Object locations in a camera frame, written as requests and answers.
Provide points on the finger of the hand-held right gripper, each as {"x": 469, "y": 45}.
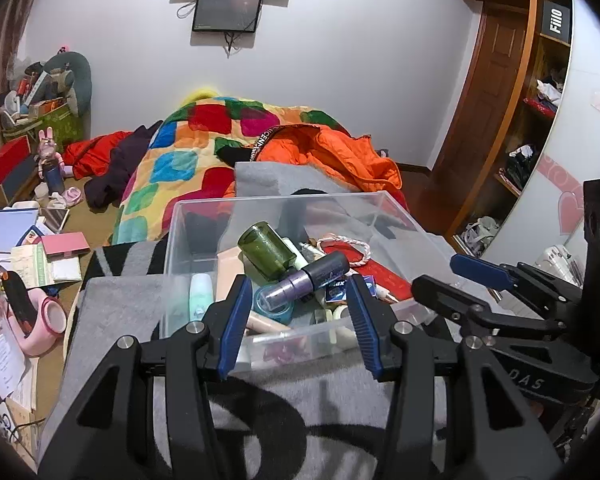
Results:
{"x": 440, "y": 295}
{"x": 480, "y": 267}

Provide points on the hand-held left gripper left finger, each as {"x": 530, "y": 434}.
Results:
{"x": 235, "y": 325}

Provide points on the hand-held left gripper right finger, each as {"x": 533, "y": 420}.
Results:
{"x": 362, "y": 325}

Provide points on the beige cosmetic tube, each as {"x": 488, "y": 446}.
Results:
{"x": 267, "y": 321}

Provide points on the blue small box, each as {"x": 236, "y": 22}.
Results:
{"x": 337, "y": 292}

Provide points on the teal jar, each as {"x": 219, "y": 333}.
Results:
{"x": 275, "y": 310}

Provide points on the mint green tube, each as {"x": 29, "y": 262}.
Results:
{"x": 200, "y": 295}

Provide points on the red packet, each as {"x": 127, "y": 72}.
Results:
{"x": 385, "y": 280}

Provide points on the beige block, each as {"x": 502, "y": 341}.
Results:
{"x": 230, "y": 272}

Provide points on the purple cosmetic bottle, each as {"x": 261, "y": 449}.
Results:
{"x": 300, "y": 280}

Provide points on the green glass bottle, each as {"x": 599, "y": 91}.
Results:
{"x": 267, "y": 252}

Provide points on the white tube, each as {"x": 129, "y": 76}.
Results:
{"x": 297, "y": 255}

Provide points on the clear plastic box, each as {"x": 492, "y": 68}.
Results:
{"x": 290, "y": 205}

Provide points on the black plastic bag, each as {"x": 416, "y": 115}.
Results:
{"x": 520, "y": 167}

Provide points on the grey blanket with black letters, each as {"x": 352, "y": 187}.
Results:
{"x": 120, "y": 300}

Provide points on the wooden door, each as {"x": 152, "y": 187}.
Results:
{"x": 495, "y": 110}

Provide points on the colourful patchwork quilt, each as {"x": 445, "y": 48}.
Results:
{"x": 180, "y": 170}

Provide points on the red flat item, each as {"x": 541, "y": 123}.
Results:
{"x": 540, "y": 107}

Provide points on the orange jacket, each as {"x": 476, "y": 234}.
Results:
{"x": 340, "y": 155}

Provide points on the white wardrobe door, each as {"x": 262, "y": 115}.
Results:
{"x": 585, "y": 125}

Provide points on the pink flat box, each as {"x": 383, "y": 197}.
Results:
{"x": 65, "y": 244}

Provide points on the pink headphones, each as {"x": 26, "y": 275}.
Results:
{"x": 45, "y": 330}

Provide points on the dark purple cloth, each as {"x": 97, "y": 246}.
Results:
{"x": 115, "y": 175}

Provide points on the white crumpled cloth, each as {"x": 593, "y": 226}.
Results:
{"x": 551, "y": 87}

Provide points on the pink small shoes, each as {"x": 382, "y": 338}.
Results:
{"x": 72, "y": 196}

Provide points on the beige printed booklet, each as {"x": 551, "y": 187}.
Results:
{"x": 30, "y": 266}

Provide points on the black pouch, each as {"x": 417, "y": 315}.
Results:
{"x": 20, "y": 300}

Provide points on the red jacket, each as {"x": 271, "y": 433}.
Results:
{"x": 95, "y": 152}

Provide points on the yellow plush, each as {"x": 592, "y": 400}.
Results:
{"x": 200, "y": 96}

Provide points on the blue bottle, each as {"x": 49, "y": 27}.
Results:
{"x": 54, "y": 177}

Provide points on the white cup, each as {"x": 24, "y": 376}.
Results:
{"x": 42, "y": 191}

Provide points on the white paper sheets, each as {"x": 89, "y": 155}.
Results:
{"x": 2, "y": 365}

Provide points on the blue notebook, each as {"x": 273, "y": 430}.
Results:
{"x": 7, "y": 230}

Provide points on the pink bunny toy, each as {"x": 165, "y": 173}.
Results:
{"x": 47, "y": 147}

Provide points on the black printed box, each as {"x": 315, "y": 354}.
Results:
{"x": 555, "y": 20}

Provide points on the red box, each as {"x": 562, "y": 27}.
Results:
{"x": 5, "y": 160}

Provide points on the small black monitor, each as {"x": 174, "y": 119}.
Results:
{"x": 225, "y": 10}

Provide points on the striped curtain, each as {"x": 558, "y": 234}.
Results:
{"x": 0, "y": 60}

